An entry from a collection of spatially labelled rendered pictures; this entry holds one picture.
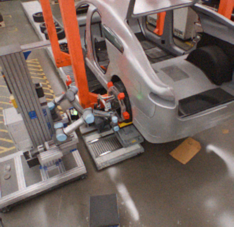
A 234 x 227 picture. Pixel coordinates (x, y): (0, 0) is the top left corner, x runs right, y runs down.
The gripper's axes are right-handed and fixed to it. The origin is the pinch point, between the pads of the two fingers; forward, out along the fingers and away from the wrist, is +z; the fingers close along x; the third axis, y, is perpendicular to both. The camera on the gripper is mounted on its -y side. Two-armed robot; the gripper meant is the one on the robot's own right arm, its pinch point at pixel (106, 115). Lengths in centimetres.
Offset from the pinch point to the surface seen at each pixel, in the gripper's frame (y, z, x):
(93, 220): -49, -111, 70
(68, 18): 127, 60, 17
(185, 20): -13, 314, -390
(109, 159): -78, -14, 7
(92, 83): -57, 189, -40
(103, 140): -78, 31, 0
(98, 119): -42, 48, -1
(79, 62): 64, 60, 13
